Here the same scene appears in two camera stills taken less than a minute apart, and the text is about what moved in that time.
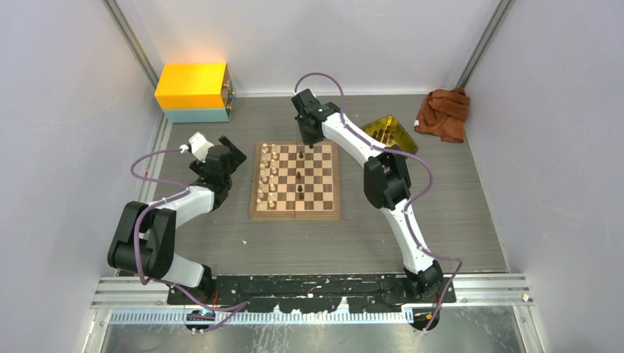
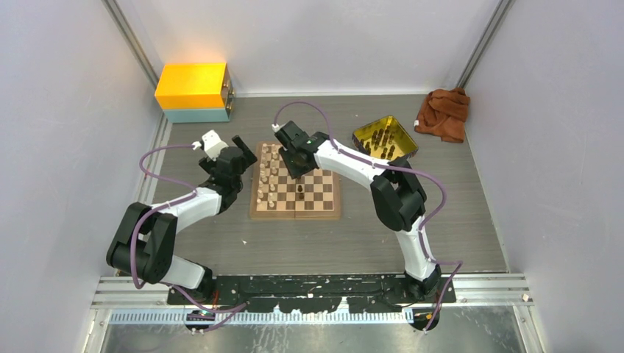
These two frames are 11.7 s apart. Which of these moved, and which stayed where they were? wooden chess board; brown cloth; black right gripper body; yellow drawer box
Moved: black right gripper body
Stayed: wooden chess board; yellow drawer box; brown cloth
